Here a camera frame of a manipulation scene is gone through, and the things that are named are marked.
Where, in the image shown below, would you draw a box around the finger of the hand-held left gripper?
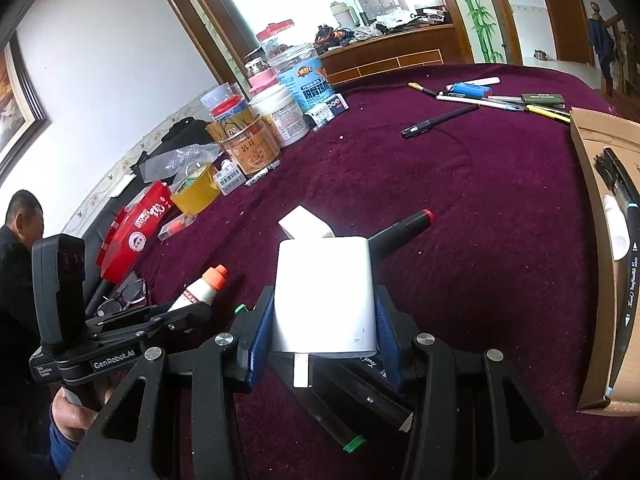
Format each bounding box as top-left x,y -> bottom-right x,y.
87,302 -> 213,348

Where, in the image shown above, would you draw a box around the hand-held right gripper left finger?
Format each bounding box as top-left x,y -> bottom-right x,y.
62,285 -> 277,480

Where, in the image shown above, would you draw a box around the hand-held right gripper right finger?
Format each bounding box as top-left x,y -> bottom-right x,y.
374,291 -> 583,480

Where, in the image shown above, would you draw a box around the white glue bottle orange cap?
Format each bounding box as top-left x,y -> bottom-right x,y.
167,265 -> 228,313

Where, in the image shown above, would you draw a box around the black marker pale cap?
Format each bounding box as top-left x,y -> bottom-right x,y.
310,355 -> 416,433

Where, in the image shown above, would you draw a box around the large white charger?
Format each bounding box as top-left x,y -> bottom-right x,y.
270,236 -> 378,388

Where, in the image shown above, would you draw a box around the black marker green cap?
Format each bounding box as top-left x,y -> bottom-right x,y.
270,357 -> 369,454

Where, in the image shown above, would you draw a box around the small white charger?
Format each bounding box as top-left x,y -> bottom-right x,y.
277,205 -> 336,241

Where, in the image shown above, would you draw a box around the cardboard box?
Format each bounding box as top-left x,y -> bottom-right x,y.
570,106 -> 640,416

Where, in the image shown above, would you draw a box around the black marker teal cap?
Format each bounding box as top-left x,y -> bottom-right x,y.
602,147 -> 640,401

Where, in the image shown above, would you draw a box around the person's left forearm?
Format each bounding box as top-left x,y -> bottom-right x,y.
47,422 -> 96,480

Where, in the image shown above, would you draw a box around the person's left hand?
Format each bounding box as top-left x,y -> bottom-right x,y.
50,387 -> 113,443

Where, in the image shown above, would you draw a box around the eyeglasses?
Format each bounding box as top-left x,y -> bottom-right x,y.
95,279 -> 148,317

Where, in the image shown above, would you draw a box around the red box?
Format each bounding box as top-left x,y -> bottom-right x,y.
95,181 -> 176,281

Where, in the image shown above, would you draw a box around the clear tube red end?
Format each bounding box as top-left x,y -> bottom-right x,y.
157,212 -> 198,241

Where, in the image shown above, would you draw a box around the black marker red cap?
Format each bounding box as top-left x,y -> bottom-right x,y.
367,208 -> 437,261

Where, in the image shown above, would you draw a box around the yellow tape roll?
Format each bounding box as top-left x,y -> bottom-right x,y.
170,162 -> 221,216

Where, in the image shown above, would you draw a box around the white barcode box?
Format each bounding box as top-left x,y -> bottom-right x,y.
214,160 -> 246,196

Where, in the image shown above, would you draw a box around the clear plastic bag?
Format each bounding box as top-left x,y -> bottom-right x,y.
137,142 -> 221,183

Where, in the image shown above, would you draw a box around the orange tin can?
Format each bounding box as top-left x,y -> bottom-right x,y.
217,112 -> 281,176

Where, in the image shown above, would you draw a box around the black bag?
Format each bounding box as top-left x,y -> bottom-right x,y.
130,116 -> 216,171

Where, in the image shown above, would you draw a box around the white plastic jar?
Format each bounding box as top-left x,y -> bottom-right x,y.
248,85 -> 311,148

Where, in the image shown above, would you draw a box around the small clear jar red lid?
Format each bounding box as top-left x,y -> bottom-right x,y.
210,94 -> 251,126

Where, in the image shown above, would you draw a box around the small blue white box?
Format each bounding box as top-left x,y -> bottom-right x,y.
305,92 -> 349,128

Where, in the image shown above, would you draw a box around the clear plastic container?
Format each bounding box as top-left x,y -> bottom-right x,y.
200,81 -> 243,111

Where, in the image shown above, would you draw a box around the long white pen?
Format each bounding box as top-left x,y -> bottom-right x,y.
435,94 -> 526,111

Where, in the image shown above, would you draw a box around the pink lid jar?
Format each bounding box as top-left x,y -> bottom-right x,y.
244,57 -> 278,96

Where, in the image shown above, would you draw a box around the blue label can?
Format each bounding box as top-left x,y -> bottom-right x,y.
270,45 -> 336,116

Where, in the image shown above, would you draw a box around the short white pen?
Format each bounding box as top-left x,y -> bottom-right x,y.
445,76 -> 501,92

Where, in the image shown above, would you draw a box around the dark green pen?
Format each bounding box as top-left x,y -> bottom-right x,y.
520,92 -> 566,107

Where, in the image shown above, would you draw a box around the wooden counter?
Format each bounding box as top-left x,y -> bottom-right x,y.
315,22 -> 473,86

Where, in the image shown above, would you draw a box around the tall glass jar red lid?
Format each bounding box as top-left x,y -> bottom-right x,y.
256,19 -> 296,58

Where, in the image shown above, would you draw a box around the blue jacket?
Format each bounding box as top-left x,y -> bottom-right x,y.
586,15 -> 616,81

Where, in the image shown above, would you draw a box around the brown wooden door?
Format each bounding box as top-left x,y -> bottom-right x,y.
530,0 -> 596,66

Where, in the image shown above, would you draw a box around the wooden stair railing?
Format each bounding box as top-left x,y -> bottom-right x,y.
589,2 -> 640,111

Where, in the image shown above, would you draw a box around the green bamboo wall sticker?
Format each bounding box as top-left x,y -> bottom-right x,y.
440,0 -> 506,63

